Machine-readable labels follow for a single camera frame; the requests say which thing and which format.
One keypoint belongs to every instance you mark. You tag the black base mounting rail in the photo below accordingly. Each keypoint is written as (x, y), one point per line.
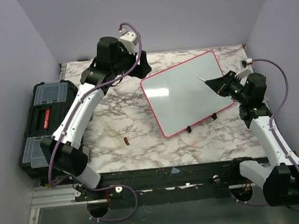
(146, 187)

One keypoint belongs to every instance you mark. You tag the small black object at wall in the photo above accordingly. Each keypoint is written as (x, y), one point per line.
(83, 59)

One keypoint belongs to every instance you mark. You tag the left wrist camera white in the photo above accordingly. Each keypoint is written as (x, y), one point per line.
(130, 42)

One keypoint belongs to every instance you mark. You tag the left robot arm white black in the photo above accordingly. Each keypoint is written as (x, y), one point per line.
(62, 149)

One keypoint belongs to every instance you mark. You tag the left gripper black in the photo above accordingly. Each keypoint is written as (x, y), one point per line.
(143, 68)

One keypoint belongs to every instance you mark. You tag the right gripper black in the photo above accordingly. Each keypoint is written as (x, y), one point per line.
(221, 84)

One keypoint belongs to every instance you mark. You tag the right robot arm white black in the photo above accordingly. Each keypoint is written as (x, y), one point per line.
(280, 181)

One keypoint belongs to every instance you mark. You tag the dark red marker cap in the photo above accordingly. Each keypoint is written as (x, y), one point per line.
(126, 140)

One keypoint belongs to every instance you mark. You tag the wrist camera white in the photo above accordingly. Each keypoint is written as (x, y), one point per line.
(246, 69)
(130, 42)

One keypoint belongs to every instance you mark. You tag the black toolbox with clear lids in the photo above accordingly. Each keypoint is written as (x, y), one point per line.
(49, 105)

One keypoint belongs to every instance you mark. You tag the whiteboard with pink frame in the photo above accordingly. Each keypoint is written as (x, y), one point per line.
(179, 99)

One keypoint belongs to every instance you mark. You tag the black whiteboard stand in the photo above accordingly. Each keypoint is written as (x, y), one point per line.
(213, 116)

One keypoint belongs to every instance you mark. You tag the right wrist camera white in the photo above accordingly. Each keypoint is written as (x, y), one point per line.
(246, 69)

